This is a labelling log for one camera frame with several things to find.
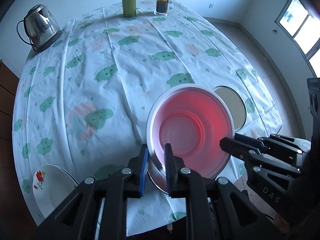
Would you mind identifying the white enamel bowl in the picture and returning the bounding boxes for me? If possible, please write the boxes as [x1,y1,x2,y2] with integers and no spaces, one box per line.
[213,86,247,131]

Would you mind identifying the red plastic bowl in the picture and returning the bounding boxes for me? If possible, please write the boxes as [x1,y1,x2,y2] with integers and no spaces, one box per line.
[146,84,235,178]

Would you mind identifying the aluminium frame window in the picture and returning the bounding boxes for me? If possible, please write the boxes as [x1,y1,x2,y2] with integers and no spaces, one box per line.
[275,0,319,77]

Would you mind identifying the brown wooden sideboard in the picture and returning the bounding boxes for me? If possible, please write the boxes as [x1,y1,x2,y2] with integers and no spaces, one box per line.
[0,62,36,239]

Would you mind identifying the red flower white plate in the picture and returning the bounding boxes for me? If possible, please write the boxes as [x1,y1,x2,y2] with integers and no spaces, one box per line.
[32,164,78,218]

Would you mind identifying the stainless steel bowl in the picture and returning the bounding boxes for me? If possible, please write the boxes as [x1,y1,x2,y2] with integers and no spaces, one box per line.
[148,158,168,194]

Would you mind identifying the person's right hand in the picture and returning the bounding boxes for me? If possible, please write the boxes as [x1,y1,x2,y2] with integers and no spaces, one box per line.
[265,212,290,233]

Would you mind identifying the stainless electric kettle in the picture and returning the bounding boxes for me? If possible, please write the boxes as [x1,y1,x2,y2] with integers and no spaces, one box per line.
[16,4,62,53]

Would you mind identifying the cloud pattern tablecloth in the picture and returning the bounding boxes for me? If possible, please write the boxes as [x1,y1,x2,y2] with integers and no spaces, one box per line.
[12,0,282,224]

